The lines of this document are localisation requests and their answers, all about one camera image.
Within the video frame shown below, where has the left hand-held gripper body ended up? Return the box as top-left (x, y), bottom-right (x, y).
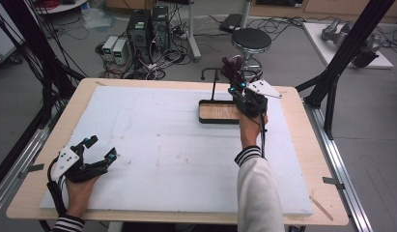
top-left (50, 144), bottom-right (110, 184)

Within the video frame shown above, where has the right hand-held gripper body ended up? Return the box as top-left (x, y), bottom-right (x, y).
top-left (234, 78), bottom-right (283, 119)

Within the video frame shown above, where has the striped red bow tie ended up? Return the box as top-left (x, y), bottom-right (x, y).
top-left (220, 61), bottom-right (241, 85)

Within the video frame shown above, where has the black rack with wooden tray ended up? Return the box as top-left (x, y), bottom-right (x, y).
top-left (198, 67), bottom-right (252, 126)

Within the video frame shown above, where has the person's right hand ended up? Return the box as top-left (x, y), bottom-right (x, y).
top-left (239, 109), bottom-right (269, 151)

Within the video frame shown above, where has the person's left hand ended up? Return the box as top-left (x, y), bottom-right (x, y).
top-left (64, 175), bottom-right (101, 219)

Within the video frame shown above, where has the grey metal clip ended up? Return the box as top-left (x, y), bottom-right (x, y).
top-left (322, 176), bottom-right (346, 191)
top-left (17, 162), bottom-right (45, 180)

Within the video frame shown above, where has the black round stool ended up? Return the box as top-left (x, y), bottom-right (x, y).
top-left (223, 27), bottom-right (273, 81)

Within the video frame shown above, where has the white foam board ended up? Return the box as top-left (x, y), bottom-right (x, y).
top-left (40, 85), bottom-right (315, 217)

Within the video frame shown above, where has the flat black box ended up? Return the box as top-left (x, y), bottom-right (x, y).
top-left (218, 13), bottom-right (244, 34)

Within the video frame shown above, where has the white table leg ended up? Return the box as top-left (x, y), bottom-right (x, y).
top-left (185, 0), bottom-right (203, 63)

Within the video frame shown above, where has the white floor board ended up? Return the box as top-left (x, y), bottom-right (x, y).
top-left (301, 21), bottom-right (395, 70)

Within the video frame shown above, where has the black computer tower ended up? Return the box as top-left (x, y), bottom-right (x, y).
top-left (126, 9), bottom-right (153, 65)
top-left (150, 5), bottom-right (171, 51)

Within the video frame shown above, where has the white power supply unit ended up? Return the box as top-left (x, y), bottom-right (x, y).
top-left (101, 35), bottom-right (119, 63)
top-left (111, 39), bottom-right (129, 66)

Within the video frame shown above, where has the clear plastic bag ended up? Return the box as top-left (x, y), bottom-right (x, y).
top-left (81, 7), bottom-right (117, 31)

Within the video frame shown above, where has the thin wooden stick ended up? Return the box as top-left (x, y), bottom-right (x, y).
top-left (309, 195), bottom-right (335, 222)

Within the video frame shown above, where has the white equipment case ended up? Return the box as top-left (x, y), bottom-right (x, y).
top-left (0, 17), bottom-right (25, 65)

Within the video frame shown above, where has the round white table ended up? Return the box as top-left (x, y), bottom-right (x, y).
top-left (34, 0), bottom-right (90, 15)

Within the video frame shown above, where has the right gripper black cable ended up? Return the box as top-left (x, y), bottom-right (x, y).
top-left (259, 114), bottom-right (269, 160)

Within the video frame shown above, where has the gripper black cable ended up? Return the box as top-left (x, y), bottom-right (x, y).
top-left (259, 114), bottom-right (269, 160)
top-left (45, 157), bottom-right (69, 218)

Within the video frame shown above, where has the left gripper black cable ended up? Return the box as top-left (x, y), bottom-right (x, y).
top-left (45, 157), bottom-right (69, 218)

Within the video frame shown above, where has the aluminium rail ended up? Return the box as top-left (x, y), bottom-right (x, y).
top-left (301, 98), bottom-right (375, 232)
top-left (0, 105), bottom-right (65, 215)

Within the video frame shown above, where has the tangle of floor cables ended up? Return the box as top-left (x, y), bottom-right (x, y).
top-left (95, 30), bottom-right (191, 81)

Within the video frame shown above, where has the black frame post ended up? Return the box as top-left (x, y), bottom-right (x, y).
top-left (0, 0), bottom-right (88, 130)
top-left (295, 0), bottom-right (397, 141)

